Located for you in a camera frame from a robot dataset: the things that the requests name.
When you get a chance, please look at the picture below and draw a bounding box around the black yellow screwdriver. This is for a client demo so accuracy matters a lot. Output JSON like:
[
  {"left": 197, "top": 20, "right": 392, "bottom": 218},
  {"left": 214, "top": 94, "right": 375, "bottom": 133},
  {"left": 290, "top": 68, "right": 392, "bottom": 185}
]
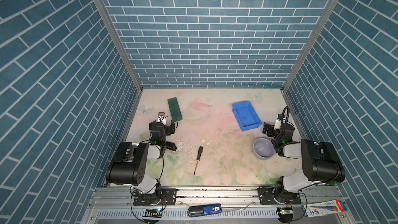
[{"left": 193, "top": 146, "right": 203, "bottom": 175}]

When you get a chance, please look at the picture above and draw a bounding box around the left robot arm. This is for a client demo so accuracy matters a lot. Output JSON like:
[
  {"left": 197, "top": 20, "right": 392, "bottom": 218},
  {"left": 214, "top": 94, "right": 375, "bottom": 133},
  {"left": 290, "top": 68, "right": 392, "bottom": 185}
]
[{"left": 106, "top": 120, "right": 178, "bottom": 208}]

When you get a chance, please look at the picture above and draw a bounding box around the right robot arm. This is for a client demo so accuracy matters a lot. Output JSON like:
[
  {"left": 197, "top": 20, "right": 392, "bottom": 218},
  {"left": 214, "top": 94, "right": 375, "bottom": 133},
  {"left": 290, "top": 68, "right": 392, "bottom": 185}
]
[{"left": 254, "top": 122, "right": 345, "bottom": 205}]

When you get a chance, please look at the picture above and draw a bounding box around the blue plastic bin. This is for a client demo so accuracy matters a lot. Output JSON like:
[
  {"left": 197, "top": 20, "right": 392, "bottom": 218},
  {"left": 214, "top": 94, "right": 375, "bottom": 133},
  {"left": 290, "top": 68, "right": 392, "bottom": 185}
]
[{"left": 232, "top": 101, "right": 262, "bottom": 131}]

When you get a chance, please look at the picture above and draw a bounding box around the grey bowl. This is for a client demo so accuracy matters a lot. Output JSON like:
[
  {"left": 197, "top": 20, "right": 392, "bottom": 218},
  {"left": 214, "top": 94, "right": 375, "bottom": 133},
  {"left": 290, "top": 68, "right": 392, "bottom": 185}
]
[{"left": 252, "top": 138, "right": 275, "bottom": 160}]

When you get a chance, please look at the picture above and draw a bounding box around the green sponge pad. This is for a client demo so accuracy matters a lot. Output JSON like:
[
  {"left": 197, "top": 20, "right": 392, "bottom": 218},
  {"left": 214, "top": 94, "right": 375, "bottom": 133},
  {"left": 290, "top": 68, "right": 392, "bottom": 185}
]
[{"left": 167, "top": 97, "right": 183, "bottom": 122}]

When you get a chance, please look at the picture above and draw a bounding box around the white printed package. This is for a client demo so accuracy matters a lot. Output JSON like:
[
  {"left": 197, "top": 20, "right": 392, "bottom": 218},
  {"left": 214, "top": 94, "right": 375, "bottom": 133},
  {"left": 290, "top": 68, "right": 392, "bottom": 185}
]
[{"left": 302, "top": 200, "right": 347, "bottom": 218}]

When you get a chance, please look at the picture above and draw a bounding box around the blue black handheld device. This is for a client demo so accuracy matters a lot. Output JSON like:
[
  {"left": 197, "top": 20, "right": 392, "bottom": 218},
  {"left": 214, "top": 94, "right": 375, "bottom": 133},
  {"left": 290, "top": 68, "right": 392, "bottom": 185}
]
[{"left": 188, "top": 204, "right": 222, "bottom": 218}]

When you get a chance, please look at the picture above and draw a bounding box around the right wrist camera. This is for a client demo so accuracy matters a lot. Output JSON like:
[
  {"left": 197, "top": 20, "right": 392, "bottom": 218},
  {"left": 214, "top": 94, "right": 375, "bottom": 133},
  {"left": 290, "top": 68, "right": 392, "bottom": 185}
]
[{"left": 274, "top": 114, "right": 284, "bottom": 130}]

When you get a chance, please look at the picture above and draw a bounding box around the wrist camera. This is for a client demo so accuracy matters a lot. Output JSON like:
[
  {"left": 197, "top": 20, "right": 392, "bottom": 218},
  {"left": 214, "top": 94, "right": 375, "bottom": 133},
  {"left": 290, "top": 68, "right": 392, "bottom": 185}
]
[
  {"left": 157, "top": 112, "right": 165, "bottom": 124},
  {"left": 274, "top": 114, "right": 284, "bottom": 130}
]

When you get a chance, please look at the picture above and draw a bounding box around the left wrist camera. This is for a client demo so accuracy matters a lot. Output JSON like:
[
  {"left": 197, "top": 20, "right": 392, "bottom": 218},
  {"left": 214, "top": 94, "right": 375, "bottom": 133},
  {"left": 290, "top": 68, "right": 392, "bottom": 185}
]
[{"left": 157, "top": 112, "right": 165, "bottom": 124}]

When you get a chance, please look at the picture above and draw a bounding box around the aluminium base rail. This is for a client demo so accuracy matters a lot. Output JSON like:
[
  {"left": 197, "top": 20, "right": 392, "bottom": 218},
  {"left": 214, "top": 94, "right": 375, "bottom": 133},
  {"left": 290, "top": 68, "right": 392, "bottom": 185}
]
[{"left": 82, "top": 186, "right": 354, "bottom": 224}]

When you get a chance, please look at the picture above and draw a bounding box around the right aluminium corner post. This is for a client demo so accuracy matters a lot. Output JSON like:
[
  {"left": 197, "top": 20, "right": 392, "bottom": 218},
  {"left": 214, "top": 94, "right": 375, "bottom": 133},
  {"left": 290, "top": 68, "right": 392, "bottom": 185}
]
[{"left": 282, "top": 0, "right": 339, "bottom": 94}]

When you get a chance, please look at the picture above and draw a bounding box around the aluminium corner post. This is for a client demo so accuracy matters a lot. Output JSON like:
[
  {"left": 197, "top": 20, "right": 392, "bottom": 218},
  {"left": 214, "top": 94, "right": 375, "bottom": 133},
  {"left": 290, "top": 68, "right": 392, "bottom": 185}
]
[
  {"left": 92, "top": 0, "right": 143, "bottom": 93},
  {"left": 282, "top": 0, "right": 339, "bottom": 94}
]

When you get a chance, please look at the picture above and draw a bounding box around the left aluminium corner post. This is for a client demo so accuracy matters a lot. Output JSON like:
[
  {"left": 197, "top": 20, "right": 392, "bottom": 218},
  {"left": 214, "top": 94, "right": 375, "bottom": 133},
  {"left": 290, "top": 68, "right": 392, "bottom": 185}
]
[{"left": 92, "top": 0, "right": 143, "bottom": 93}]

